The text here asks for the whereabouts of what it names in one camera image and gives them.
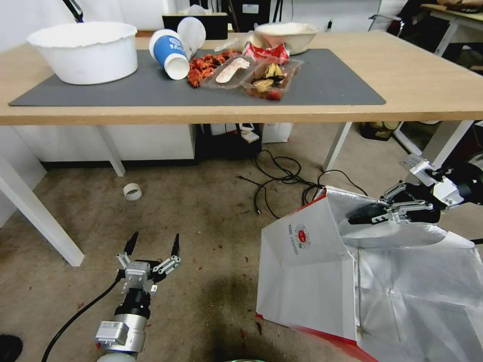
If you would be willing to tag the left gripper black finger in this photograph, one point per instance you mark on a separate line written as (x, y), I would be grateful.
(175, 247)
(131, 247)

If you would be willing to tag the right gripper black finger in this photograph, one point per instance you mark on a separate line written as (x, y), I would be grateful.
(368, 215)
(392, 190)

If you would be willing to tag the white red food delivery bag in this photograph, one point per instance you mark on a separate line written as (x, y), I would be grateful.
(320, 271)

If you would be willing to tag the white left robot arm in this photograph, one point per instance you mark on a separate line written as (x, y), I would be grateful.
(122, 333)

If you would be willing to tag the white paper bag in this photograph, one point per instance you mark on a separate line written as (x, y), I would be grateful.
(277, 132)

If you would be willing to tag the food scraps with banana peel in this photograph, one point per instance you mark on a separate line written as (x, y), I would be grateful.
(269, 77)

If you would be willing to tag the clear plastic food tray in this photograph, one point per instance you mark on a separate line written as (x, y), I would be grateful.
(241, 77)

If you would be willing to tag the white tape roll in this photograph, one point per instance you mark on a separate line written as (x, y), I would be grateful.
(133, 191)

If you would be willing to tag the white table leg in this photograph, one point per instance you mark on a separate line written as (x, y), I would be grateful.
(111, 151)
(337, 145)
(449, 143)
(41, 215)

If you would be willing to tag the white cabinet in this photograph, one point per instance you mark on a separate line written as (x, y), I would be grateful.
(113, 143)

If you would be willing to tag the black storage box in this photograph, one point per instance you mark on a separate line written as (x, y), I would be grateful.
(222, 145)

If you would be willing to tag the grey desk mat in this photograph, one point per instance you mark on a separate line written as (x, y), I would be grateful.
(324, 83)

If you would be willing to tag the black round object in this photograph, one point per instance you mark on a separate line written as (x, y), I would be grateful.
(9, 348)

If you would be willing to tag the black office chair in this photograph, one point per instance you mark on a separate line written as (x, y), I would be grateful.
(415, 19)

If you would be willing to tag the red crayfish shells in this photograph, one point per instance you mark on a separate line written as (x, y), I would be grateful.
(200, 68)

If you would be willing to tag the white plastic spoon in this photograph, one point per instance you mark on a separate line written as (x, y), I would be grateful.
(230, 71)

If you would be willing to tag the beige paper bowl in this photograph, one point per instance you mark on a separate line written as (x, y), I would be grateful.
(288, 37)

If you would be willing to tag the crushed red drink can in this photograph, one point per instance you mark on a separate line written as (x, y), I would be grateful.
(269, 52)

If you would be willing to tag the wooden side desk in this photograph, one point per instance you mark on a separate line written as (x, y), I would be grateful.
(462, 15)

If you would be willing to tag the blue white paper cup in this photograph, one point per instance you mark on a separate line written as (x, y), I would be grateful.
(168, 51)

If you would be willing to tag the large white plastic bowl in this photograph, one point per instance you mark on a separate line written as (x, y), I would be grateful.
(85, 52)

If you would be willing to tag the clear plastic cup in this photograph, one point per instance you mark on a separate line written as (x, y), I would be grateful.
(192, 32)

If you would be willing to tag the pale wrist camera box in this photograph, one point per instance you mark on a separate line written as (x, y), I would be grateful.
(136, 274)

